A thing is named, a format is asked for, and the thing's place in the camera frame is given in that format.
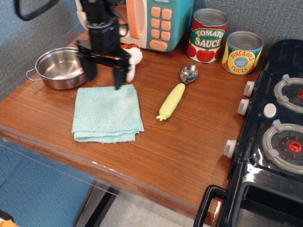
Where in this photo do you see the tomato sauce can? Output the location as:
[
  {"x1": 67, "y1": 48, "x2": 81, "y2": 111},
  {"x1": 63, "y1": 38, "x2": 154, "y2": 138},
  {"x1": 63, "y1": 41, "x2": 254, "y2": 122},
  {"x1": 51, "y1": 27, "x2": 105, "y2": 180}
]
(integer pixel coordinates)
[{"x1": 187, "y1": 8, "x2": 229, "y2": 63}]

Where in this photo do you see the white plush mushroom toy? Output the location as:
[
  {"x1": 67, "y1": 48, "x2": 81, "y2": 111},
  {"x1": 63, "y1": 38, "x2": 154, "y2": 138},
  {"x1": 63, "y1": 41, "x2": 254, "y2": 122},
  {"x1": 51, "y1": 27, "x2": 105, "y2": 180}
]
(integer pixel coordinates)
[{"x1": 120, "y1": 44, "x2": 143, "y2": 83}]

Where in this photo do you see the light blue folded cloth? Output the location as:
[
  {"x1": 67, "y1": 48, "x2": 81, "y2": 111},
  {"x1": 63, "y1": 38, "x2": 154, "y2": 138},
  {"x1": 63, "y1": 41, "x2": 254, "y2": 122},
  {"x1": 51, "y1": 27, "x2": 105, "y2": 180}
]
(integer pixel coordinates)
[{"x1": 71, "y1": 85, "x2": 144, "y2": 143}]

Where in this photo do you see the orange plush toy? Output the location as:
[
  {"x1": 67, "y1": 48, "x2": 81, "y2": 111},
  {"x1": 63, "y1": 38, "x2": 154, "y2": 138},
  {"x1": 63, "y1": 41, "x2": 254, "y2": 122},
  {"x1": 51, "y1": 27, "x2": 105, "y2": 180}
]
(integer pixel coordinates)
[{"x1": 0, "y1": 220, "x2": 18, "y2": 227}]

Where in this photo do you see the teal toy microwave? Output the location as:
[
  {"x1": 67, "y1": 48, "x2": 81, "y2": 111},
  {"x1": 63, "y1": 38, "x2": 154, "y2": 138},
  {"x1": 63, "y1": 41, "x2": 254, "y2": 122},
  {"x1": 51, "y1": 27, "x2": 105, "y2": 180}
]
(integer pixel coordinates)
[{"x1": 76, "y1": 0, "x2": 194, "y2": 52}]

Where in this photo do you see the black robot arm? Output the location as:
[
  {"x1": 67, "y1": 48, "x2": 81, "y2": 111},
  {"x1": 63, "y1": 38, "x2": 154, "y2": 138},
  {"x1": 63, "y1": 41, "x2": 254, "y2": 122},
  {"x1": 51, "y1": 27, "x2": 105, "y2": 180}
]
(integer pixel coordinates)
[{"x1": 76, "y1": 0, "x2": 130, "y2": 90}]

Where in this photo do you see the stainless steel pan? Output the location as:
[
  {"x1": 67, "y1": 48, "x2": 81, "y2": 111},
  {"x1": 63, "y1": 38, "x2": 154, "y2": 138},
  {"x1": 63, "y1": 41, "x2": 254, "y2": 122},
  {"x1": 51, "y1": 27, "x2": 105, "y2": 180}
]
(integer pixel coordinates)
[{"x1": 26, "y1": 47, "x2": 87, "y2": 90}]

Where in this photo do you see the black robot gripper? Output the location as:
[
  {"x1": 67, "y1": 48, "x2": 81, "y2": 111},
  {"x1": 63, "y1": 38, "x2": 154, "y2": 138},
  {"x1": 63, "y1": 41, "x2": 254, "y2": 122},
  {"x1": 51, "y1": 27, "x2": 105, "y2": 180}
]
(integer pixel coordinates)
[{"x1": 76, "y1": 17, "x2": 130, "y2": 90}]

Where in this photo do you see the black braided cable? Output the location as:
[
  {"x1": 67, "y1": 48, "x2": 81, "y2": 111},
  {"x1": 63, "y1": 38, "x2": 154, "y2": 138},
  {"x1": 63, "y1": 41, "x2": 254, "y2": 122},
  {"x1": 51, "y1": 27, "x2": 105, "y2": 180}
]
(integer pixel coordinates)
[{"x1": 14, "y1": 0, "x2": 60, "y2": 21}]

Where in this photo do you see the pineapple slices can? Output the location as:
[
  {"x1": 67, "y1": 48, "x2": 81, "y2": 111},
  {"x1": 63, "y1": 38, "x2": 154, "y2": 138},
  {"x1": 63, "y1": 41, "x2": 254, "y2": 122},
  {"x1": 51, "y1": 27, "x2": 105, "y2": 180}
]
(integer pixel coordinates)
[{"x1": 222, "y1": 31, "x2": 264, "y2": 75}]

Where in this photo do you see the spoon with yellow corn handle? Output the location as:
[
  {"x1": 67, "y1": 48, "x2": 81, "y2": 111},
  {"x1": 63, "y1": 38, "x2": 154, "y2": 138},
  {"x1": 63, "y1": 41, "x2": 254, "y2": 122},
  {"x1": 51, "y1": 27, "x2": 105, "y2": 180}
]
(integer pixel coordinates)
[{"x1": 156, "y1": 65, "x2": 198, "y2": 121}]

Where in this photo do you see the black toy stove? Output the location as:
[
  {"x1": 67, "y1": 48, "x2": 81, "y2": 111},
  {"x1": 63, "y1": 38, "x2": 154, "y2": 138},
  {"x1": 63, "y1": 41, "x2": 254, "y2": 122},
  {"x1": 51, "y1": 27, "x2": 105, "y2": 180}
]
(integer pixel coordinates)
[{"x1": 194, "y1": 39, "x2": 303, "y2": 227}]

